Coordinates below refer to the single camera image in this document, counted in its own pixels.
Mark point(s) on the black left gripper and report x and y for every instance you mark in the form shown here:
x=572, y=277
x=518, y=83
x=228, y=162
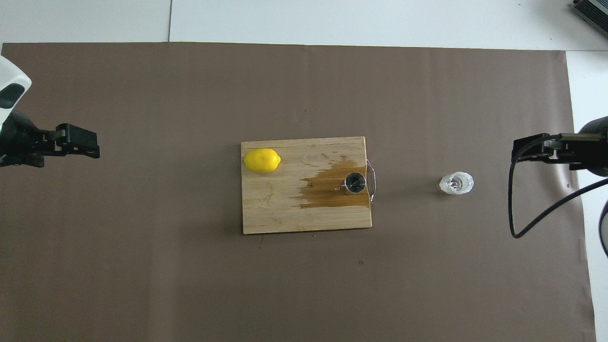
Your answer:
x=19, y=142

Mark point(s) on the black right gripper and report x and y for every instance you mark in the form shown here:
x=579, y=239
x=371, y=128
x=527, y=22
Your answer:
x=593, y=152

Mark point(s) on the clear textured glass cup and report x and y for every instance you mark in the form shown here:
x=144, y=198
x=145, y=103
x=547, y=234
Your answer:
x=456, y=184

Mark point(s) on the steel cocktail jigger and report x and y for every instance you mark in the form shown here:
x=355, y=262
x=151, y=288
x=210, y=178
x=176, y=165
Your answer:
x=355, y=183

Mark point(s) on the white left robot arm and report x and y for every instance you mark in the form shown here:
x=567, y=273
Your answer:
x=12, y=76

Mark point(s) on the grey ribbed metal device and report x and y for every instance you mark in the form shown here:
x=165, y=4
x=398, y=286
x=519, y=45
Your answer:
x=593, y=14

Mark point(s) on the brown paper table mat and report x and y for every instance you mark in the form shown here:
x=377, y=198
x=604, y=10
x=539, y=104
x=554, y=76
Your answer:
x=166, y=285

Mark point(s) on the yellow lemon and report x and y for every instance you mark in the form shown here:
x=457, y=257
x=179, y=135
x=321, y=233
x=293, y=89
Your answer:
x=261, y=160

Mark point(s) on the wooden cutting board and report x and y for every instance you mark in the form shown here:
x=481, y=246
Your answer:
x=275, y=209

